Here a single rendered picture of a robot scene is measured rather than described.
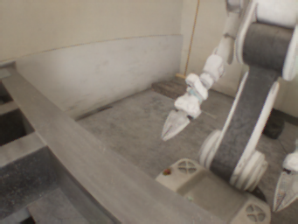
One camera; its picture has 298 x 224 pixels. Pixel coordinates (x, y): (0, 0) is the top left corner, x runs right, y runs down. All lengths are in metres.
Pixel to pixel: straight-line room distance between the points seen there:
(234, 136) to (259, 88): 0.18
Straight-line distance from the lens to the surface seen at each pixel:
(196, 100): 0.74
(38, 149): 0.62
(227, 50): 0.86
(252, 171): 0.67
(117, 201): 0.44
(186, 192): 0.93
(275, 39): 0.61
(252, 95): 0.66
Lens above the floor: 1.02
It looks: 29 degrees down
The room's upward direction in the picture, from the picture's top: 4 degrees clockwise
